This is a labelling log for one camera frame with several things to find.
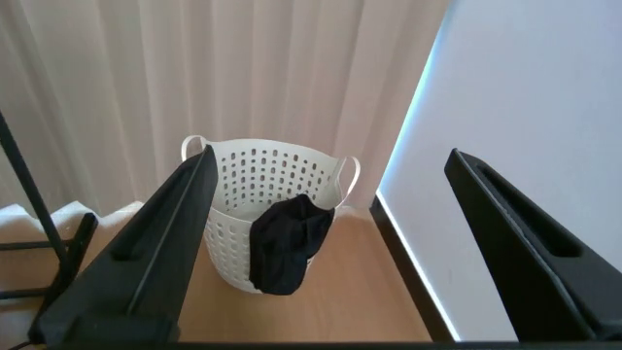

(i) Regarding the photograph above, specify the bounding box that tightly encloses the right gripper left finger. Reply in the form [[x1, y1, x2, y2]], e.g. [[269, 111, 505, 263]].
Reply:
[[27, 144, 220, 346]]

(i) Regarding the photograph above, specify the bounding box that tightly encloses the black clothes rack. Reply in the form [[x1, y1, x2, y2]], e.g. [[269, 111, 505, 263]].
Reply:
[[0, 109, 99, 315]]

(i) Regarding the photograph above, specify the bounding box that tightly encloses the white laundry basket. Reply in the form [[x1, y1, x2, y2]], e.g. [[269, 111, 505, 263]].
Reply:
[[180, 134, 362, 296]]

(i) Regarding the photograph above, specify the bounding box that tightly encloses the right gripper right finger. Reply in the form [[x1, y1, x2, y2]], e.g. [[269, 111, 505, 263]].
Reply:
[[444, 148, 622, 341]]

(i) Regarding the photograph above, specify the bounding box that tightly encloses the black garment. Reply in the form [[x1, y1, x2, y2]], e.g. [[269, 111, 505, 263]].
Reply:
[[248, 193, 336, 297]]

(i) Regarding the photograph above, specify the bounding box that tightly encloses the beige curtain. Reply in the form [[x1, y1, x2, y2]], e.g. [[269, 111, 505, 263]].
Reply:
[[0, 0, 451, 218]]

